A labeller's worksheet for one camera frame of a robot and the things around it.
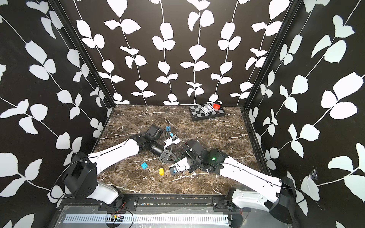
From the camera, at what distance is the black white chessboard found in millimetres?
1130

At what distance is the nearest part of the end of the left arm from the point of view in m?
0.67

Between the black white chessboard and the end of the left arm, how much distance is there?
44 centimetres
